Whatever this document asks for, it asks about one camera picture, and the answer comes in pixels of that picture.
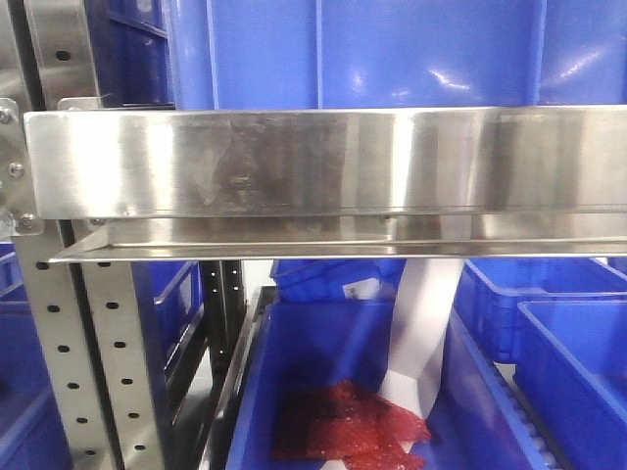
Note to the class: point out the blue bin rear centre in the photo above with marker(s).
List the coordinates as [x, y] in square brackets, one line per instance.
[302, 281]

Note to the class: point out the white paper strip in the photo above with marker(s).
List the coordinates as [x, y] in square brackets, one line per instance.
[418, 330]

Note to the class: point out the blue bin right rear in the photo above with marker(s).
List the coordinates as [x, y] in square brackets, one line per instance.
[490, 290]

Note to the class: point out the red plastic bags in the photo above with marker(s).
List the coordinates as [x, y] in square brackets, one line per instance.
[348, 422]

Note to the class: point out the large blue upper bin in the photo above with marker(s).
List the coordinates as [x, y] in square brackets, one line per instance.
[238, 55]

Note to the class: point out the blue bin with red bags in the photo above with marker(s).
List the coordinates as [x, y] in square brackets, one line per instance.
[474, 424]

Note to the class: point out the blue bin left lower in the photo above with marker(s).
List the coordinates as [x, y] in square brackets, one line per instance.
[32, 433]

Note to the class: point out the blue bin right front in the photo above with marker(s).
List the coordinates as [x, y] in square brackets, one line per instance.
[572, 369]

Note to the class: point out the black perforated rear post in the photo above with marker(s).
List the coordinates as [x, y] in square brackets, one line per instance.
[224, 305]

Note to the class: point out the stainless steel shelf rail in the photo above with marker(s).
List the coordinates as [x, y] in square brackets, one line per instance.
[398, 183]

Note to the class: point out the perforated steel shelf post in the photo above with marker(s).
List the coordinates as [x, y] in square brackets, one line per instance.
[95, 320]

